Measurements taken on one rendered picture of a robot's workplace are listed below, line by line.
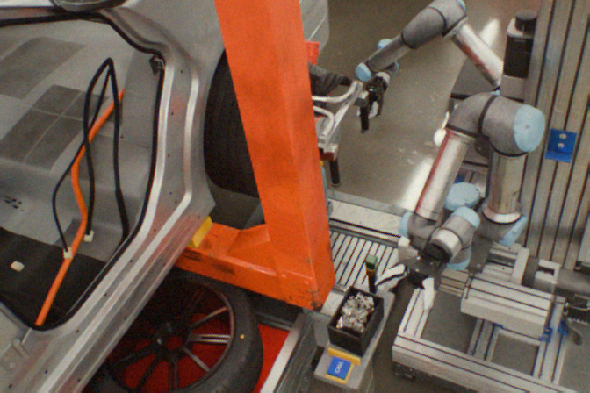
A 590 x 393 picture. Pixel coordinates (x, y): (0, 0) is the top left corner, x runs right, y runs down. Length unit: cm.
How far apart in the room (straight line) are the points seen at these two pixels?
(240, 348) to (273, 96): 110
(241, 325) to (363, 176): 144
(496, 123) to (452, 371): 121
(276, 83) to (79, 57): 159
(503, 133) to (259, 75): 68
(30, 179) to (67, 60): 65
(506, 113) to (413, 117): 225
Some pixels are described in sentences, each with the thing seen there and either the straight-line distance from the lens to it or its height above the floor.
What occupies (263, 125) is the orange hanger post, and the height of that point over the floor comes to 145.
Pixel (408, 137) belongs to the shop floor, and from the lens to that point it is 399.
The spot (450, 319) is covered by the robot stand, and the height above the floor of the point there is 21.
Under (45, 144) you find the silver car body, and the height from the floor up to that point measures 102.
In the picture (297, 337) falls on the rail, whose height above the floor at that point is 39.
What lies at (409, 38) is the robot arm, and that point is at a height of 121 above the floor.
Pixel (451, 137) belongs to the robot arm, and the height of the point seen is 136.
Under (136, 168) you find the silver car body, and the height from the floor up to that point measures 102.
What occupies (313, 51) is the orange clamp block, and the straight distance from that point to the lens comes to 274.
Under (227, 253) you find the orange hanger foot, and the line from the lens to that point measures 258.
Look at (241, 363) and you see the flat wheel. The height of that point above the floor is 50.
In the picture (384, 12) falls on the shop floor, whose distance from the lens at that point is 509.
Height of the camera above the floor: 267
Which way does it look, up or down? 44 degrees down
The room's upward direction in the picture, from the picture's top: 10 degrees counter-clockwise
